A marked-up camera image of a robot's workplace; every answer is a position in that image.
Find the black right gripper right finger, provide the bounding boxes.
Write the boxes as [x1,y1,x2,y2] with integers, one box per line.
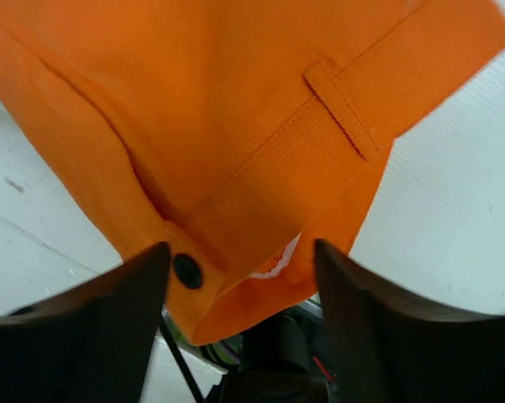
[314,239,505,402]

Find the orange trousers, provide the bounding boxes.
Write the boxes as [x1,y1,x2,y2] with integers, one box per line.
[0,1,505,345]

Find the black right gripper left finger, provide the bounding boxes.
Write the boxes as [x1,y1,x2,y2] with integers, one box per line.
[0,243,171,402]

